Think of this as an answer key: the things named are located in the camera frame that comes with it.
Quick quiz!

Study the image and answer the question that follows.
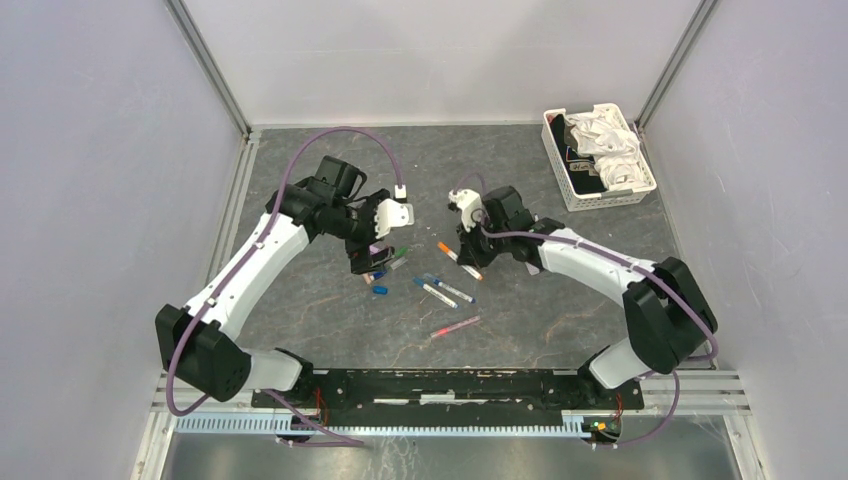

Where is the crumpled white cloth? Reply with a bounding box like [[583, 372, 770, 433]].
[[564, 103, 650, 191]]

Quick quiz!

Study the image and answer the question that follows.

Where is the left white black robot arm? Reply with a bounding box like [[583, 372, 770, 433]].
[[154, 156, 414, 408]]

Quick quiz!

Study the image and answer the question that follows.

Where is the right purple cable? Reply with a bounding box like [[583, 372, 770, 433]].
[[453, 172, 720, 448]]

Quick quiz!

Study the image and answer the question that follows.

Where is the orange cap marker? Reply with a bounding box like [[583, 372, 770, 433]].
[[437, 242, 483, 281]]

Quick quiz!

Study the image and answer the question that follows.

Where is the red thin pen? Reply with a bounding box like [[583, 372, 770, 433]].
[[430, 316, 481, 338]]

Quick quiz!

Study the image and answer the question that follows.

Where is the white slotted cable duct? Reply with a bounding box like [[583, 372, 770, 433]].
[[173, 411, 588, 437]]

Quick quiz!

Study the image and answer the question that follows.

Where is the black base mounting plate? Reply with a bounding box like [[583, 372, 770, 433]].
[[282, 368, 645, 427]]

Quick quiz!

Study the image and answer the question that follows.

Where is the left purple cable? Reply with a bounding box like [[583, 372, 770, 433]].
[[165, 127, 407, 448]]

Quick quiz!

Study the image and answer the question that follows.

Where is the light blue cap marker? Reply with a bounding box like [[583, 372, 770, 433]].
[[413, 277, 459, 309]]

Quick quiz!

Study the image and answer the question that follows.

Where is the purple cable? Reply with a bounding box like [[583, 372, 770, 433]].
[[453, 172, 720, 448], [165, 127, 407, 448]]

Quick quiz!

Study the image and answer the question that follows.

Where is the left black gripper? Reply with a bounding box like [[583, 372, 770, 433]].
[[326, 190, 396, 274]]

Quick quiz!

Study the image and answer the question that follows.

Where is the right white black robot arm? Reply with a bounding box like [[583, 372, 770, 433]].
[[448, 186, 718, 408]]

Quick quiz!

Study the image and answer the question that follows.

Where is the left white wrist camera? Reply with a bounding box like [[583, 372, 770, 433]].
[[374, 199, 415, 239]]

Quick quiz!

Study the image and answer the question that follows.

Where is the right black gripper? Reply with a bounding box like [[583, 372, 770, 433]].
[[455, 213, 510, 271]]

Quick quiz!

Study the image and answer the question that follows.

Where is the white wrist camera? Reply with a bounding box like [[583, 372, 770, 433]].
[[448, 188, 485, 232], [374, 199, 415, 239]]

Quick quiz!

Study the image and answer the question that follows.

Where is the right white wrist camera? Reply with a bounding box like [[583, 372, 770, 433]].
[[448, 188, 485, 232]]

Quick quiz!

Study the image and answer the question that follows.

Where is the clear cap blue pen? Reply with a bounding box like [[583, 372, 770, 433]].
[[424, 273, 476, 304]]

